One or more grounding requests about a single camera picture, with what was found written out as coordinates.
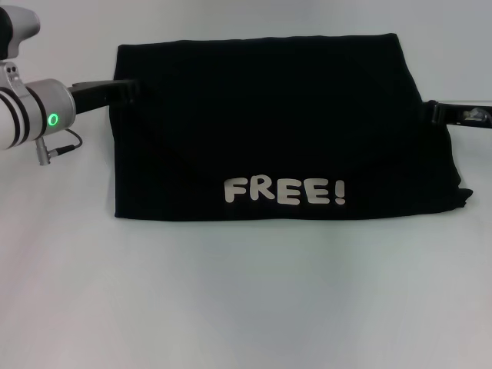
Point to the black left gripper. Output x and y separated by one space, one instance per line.
92 94

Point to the black t-shirt with FREE print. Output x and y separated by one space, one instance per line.
269 115

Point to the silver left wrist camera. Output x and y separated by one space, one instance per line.
25 30

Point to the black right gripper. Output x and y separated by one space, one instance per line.
454 114

